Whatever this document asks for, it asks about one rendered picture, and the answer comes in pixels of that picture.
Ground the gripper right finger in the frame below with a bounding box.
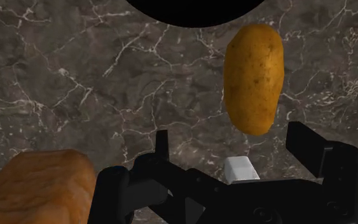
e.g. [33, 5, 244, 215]
[285, 120, 358, 224]

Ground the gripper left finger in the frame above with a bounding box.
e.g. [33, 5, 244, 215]
[86, 129, 229, 224]

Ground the orange-brown bread loaf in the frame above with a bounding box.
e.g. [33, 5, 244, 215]
[0, 149, 97, 224]

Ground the small white box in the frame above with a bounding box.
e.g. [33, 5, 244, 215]
[223, 156, 261, 185]

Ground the brown potato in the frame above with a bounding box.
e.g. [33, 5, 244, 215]
[223, 23, 285, 137]

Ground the black round object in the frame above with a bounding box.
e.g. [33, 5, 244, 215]
[124, 0, 266, 29]

